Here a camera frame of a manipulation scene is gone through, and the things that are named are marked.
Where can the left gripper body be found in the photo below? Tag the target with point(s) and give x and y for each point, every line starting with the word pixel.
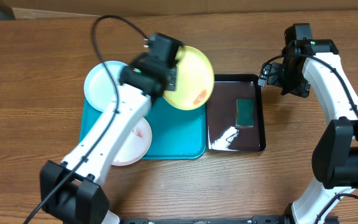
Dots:
pixel 172 78

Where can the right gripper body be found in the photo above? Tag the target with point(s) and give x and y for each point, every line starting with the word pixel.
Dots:
pixel 277 77

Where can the yellow green plate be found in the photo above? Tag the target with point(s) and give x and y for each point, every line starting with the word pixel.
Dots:
pixel 195 80

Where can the green scrubbing sponge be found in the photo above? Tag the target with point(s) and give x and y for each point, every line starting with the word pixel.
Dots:
pixel 244 113

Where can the pink white plate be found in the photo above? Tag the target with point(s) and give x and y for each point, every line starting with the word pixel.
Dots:
pixel 136 144

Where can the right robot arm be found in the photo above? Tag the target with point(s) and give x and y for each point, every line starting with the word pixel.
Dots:
pixel 316 64

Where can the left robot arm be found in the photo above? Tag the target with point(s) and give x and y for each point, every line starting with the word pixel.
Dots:
pixel 71 190

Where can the teal plastic tray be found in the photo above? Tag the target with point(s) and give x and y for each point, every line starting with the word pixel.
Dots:
pixel 166 133

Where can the black water tray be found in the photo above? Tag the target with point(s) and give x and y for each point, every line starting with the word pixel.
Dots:
pixel 222 133

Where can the light blue plate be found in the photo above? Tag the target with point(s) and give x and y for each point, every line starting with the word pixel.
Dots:
pixel 98 88

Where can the cardboard backdrop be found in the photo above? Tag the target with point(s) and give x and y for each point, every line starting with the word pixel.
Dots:
pixel 176 7

